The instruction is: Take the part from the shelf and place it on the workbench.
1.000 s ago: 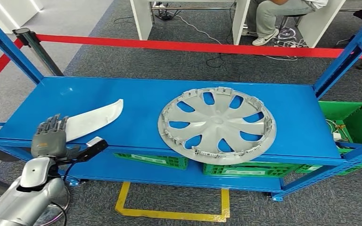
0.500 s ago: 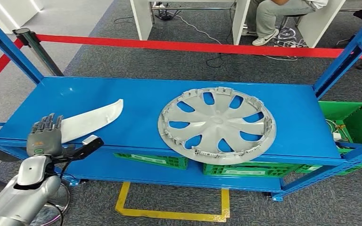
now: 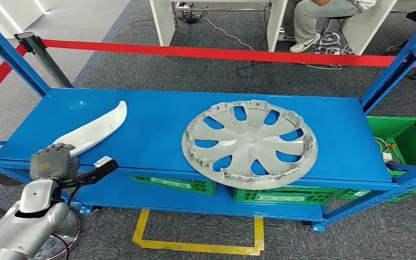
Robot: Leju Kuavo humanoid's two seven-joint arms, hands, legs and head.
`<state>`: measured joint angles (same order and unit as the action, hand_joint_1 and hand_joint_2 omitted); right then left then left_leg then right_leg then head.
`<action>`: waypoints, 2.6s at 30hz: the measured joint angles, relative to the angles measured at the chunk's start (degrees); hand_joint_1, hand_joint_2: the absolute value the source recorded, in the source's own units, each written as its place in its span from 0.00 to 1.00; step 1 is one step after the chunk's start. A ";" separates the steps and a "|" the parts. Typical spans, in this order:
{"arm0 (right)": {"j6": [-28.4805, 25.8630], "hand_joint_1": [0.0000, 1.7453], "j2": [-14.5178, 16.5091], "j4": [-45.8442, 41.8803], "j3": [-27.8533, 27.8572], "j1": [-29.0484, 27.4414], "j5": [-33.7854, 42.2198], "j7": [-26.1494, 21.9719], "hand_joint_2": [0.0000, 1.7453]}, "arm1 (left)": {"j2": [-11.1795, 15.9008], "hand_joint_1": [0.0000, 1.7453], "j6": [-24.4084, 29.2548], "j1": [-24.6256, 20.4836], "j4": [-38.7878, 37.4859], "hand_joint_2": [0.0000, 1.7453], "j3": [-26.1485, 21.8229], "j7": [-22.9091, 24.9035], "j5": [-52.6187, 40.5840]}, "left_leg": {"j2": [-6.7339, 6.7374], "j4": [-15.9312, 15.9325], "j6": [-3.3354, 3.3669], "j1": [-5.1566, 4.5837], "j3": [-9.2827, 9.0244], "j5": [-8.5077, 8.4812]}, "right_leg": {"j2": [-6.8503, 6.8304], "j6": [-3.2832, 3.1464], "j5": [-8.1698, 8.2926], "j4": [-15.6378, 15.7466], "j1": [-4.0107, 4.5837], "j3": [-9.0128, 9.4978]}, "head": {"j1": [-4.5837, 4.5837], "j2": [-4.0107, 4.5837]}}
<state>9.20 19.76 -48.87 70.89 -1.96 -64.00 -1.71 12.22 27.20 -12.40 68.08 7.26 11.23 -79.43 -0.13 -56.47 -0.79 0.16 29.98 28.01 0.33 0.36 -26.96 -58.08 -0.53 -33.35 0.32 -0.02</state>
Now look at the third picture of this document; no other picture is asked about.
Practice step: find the long red barrier belt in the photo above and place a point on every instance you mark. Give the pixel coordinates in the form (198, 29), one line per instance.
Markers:
(229, 54)

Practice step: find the white desk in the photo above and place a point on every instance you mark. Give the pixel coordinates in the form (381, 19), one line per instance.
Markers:
(163, 21)

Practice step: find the grey wheel hubcap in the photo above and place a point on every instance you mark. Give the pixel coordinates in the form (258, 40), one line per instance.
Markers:
(249, 141)

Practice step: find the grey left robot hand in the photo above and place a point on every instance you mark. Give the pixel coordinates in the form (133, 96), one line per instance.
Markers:
(52, 163)

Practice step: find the black seat chrome stool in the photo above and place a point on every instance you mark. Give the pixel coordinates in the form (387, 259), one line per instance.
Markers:
(333, 17)

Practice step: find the white desk panel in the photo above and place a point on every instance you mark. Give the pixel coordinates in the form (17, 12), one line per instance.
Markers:
(367, 25)

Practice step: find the open green plastic crate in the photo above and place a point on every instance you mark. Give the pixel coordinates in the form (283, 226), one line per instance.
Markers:
(387, 125)

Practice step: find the blue metal shelf rack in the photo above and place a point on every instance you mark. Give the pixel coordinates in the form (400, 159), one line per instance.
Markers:
(150, 125)

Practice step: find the black stanchion with black base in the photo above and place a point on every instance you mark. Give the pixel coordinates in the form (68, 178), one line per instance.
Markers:
(7, 179)

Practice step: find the seated person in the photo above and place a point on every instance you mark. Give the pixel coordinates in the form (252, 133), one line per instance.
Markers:
(308, 14)

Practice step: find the white curved trim part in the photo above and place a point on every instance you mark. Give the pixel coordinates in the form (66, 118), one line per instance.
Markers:
(89, 132)

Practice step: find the chrome stanchion with black cap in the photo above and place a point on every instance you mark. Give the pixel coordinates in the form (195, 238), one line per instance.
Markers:
(46, 61)

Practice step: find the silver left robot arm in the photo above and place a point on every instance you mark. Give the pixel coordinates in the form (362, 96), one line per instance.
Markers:
(32, 211)

